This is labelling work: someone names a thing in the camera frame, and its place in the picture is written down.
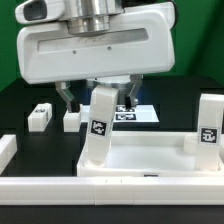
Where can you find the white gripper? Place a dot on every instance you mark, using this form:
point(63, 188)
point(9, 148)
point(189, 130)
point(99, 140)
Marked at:
point(66, 40)

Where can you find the white desk top tray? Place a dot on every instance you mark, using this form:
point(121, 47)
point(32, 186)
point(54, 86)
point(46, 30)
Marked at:
point(150, 154)

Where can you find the fiducial marker plate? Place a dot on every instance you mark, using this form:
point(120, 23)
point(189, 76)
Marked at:
point(139, 114)

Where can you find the white front fence bar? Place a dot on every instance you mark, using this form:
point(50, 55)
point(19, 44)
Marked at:
point(111, 191)

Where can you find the white left fence block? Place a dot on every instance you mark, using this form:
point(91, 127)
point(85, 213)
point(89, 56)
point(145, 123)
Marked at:
point(8, 148)

